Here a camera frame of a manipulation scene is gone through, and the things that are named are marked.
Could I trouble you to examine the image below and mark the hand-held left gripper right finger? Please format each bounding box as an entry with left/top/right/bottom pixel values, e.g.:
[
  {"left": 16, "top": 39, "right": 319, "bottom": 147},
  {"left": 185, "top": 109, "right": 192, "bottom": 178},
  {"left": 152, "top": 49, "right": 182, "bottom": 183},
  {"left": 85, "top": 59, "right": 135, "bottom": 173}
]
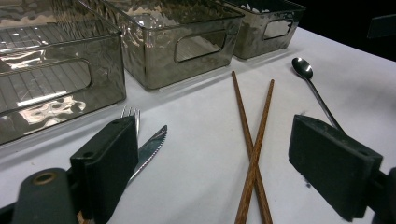
[{"left": 288, "top": 114, "right": 384, "bottom": 222}]

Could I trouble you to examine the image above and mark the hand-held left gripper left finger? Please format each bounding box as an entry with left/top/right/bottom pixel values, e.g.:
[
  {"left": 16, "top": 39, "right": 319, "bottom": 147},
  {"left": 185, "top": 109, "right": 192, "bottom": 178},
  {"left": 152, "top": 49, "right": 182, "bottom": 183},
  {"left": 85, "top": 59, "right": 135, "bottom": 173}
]
[{"left": 69, "top": 116, "right": 140, "bottom": 224}]

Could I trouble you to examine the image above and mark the white table cover sheet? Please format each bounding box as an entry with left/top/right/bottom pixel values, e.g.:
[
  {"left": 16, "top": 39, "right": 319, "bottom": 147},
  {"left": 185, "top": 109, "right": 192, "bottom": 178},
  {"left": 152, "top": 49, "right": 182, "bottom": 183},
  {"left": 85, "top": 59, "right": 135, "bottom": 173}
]
[{"left": 0, "top": 27, "right": 396, "bottom": 224}]

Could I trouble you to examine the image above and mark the long metal spoon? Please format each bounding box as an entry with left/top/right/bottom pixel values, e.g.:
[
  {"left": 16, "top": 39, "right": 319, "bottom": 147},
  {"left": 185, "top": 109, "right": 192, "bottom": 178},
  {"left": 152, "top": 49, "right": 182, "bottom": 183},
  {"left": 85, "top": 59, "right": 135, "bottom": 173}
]
[{"left": 290, "top": 57, "right": 346, "bottom": 133}]

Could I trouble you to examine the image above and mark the wooden handled table knife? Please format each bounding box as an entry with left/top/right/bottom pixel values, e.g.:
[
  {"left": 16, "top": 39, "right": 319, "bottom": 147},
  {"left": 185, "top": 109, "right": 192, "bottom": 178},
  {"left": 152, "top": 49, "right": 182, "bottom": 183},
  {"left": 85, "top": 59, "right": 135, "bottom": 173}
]
[{"left": 127, "top": 124, "right": 168, "bottom": 185}]

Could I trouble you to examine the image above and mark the smoky clear plastic bin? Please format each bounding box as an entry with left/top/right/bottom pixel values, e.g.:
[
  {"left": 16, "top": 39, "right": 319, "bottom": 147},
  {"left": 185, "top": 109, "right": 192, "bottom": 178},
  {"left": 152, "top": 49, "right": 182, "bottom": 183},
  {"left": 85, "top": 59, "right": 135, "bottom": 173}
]
[
  {"left": 79, "top": 0, "right": 246, "bottom": 91},
  {"left": 218, "top": 0, "right": 307, "bottom": 61},
  {"left": 0, "top": 0, "right": 127, "bottom": 146}
]

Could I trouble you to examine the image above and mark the wooden handled metal fork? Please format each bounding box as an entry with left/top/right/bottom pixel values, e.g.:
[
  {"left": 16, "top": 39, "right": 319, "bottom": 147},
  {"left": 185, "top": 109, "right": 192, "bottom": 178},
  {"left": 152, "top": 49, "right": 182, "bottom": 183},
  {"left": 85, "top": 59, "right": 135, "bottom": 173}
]
[{"left": 120, "top": 105, "right": 142, "bottom": 138}]

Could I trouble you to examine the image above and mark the brown wooden chopstick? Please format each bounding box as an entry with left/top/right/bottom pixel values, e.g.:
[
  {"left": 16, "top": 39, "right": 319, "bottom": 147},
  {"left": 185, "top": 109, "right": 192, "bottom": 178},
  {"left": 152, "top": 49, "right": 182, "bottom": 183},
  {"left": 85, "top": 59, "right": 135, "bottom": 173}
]
[
  {"left": 231, "top": 70, "right": 275, "bottom": 224},
  {"left": 233, "top": 78, "right": 276, "bottom": 224}
]

